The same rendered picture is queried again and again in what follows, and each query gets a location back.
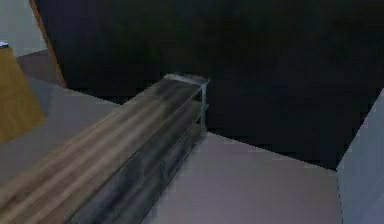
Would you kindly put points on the long wooden shelf unit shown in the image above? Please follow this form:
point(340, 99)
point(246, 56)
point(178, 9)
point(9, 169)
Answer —
point(110, 150)

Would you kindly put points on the light wooden cabinet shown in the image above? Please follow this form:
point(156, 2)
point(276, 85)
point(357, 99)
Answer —
point(15, 100)

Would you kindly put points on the brown wooden door frame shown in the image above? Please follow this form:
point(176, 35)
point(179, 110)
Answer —
point(50, 46)

